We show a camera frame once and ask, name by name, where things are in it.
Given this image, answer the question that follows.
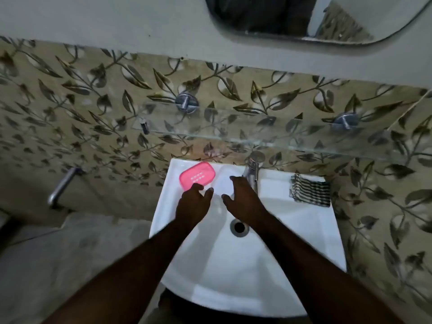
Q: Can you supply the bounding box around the person's left hand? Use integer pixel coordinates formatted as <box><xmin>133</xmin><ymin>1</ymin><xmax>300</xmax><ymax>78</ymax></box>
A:
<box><xmin>174</xmin><ymin>183</ymin><xmax>214</xmax><ymax>230</ymax></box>

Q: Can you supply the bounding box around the person's left forearm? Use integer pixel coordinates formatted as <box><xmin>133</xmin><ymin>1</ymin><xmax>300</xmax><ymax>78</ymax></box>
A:
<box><xmin>42</xmin><ymin>217</ymin><xmax>203</xmax><ymax>324</ymax></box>

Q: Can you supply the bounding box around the metal sink drain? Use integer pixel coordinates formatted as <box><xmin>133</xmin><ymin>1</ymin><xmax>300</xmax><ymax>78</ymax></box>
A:
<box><xmin>230</xmin><ymin>218</ymin><xmax>250</xmax><ymax>238</ymax></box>

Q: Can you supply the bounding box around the chrome faucet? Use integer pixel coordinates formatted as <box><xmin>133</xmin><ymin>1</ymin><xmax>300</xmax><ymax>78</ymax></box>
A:
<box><xmin>242</xmin><ymin>151</ymin><xmax>266</xmax><ymax>194</ymax></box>

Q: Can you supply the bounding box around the white sink basin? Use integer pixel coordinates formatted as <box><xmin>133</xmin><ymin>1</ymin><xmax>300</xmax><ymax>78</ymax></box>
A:
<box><xmin>149</xmin><ymin>157</ymin><xmax>347</xmax><ymax>318</ymax></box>

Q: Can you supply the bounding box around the chrome wall tap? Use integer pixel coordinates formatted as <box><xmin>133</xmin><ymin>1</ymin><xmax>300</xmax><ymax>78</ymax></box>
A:
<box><xmin>47</xmin><ymin>166</ymin><xmax>85</xmax><ymax>210</ymax></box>

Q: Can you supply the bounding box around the glass shelf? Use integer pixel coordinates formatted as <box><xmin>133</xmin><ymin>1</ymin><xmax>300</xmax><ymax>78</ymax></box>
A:
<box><xmin>132</xmin><ymin>101</ymin><xmax>432</xmax><ymax>163</ymax></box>

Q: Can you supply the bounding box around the person's right forearm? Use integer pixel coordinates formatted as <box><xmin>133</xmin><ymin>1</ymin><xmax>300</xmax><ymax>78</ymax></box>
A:
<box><xmin>249</xmin><ymin>212</ymin><xmax>405</xmax><ymax>324</ymax></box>

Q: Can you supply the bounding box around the pink soap dish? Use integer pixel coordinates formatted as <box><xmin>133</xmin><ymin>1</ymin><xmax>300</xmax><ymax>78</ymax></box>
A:
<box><xmin>179</xmin><ymin>161</ymin><xmax>216</xmax><ymax>192</ymax></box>

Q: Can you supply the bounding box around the rounded wall mirror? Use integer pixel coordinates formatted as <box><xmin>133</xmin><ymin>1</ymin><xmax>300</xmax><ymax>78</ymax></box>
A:
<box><xmin>204</xmin><ymin>0</ymin><xmax>432</xmax><ymax>46</ymax></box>

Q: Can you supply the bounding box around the person's right hand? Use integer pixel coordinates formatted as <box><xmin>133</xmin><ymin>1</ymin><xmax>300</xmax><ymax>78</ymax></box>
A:
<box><xmin>221</xmin><ymin>175</ymin><xmax>271</xmax><ymax>227</ymax></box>

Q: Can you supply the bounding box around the checkered cleaning cloth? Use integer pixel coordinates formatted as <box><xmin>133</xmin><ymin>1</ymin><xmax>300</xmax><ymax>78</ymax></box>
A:
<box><xmin>289</xmin><ymin>173</ymin><xmax>331</xmax><ymax>208</ymax></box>

